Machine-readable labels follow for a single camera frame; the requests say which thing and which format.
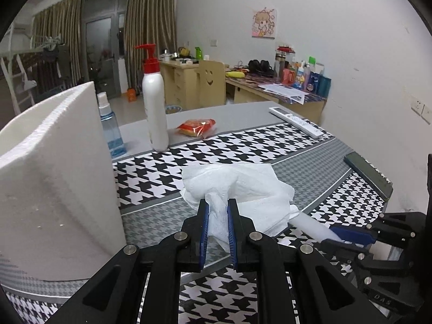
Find white foam strip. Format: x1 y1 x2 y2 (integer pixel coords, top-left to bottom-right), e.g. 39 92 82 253
289 212 342 243

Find white tissue paper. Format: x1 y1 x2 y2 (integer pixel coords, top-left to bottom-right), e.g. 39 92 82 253
181 162 299 252

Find houndstooth table mat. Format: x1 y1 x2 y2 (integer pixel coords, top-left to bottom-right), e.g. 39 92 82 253
0 121 386 324

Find dark phone on table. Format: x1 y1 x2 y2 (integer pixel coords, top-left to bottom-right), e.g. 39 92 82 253
343 151 393 202

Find white styrofoam box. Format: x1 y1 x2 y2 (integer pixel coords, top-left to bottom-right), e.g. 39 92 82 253
1 83 126 281

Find white remote control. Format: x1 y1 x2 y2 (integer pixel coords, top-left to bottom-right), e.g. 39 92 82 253
269 107 324 139

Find blue spray bottle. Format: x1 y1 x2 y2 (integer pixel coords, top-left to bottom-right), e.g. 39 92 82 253
97 92 127 159

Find printed paper sheets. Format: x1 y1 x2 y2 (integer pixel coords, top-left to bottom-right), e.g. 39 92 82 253
258 83 306 104

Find red snack packet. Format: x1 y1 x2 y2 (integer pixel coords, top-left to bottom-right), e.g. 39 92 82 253
177 119 216 137

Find black headphones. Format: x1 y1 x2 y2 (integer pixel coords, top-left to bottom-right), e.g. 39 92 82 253
248 59 275 77

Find white pump bottle red cap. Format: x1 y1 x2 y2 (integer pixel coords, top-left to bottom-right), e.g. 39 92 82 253
136 44 169 152

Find orange container on floor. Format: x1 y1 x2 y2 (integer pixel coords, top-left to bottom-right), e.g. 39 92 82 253
127 88 137 102

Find wooden smiley chair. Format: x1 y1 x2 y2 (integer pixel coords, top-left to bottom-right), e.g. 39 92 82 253
198 60 226 107

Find wooden desk row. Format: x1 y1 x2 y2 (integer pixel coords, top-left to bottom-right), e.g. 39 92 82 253
160 61 326 124

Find anime girl poster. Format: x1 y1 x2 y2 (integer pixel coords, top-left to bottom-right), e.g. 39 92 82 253
251 7 277 39

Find green bottle on desk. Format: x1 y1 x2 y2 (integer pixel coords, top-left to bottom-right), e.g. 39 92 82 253
195 46 204 60

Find metal bunk bed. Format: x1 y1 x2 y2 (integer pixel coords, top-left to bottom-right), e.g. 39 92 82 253
0 21 68 116

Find left brown curtain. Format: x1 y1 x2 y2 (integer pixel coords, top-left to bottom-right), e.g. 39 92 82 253
32 0 82 85

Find brown curtain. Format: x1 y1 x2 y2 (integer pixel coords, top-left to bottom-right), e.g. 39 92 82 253
124 0 177 89
32 0 82 85

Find right brown curtain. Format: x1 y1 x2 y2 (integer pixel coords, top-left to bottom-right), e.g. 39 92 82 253
124 0 177 89

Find glass balcony door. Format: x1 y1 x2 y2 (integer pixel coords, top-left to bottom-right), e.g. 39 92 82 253
81 0 127 99

